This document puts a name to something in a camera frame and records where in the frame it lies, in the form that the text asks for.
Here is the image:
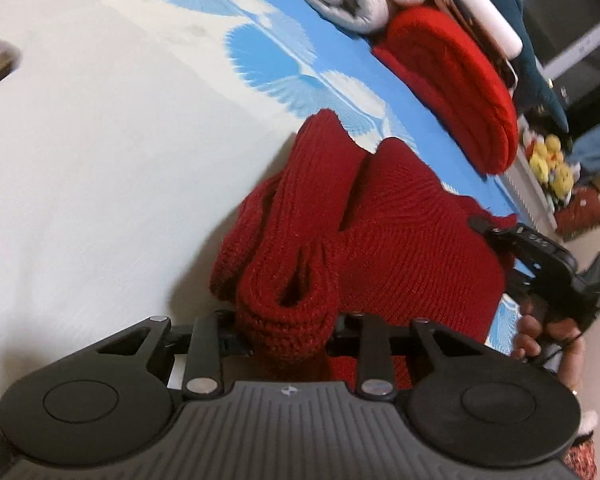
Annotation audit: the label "blue white printed bed sheet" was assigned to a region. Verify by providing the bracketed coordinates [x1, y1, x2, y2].
[0, 0, 537, 392]

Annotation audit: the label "red patterned cushion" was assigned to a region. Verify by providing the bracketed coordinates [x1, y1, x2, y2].
[554, 186, 600, 242]

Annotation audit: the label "dark red knit sweater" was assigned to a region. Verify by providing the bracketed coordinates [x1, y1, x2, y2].
[209, 108, 519, 392]

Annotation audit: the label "white roll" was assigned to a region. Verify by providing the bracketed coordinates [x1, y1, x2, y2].
[437, 0, 524, 59]

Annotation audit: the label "person's right hand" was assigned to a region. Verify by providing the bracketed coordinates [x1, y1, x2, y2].
[510, 299, 587, 402]

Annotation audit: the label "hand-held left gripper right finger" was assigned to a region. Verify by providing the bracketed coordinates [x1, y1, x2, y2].
[325, 311, 487, 402]

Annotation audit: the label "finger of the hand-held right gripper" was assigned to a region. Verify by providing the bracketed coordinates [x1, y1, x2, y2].
[467, 214, 523, 263]

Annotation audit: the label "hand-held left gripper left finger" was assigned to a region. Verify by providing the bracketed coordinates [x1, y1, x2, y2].
[100, 310, 255, 402]

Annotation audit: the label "dark teal plush toy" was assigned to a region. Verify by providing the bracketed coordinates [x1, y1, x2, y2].
[472, 0, 572, 135]

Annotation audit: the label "folded bright red knit garment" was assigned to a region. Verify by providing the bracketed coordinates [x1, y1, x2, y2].
[372, 6, 520, 176]

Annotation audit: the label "yellow plush toys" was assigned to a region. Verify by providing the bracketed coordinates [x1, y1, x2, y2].
[526, 132, 577, 202]

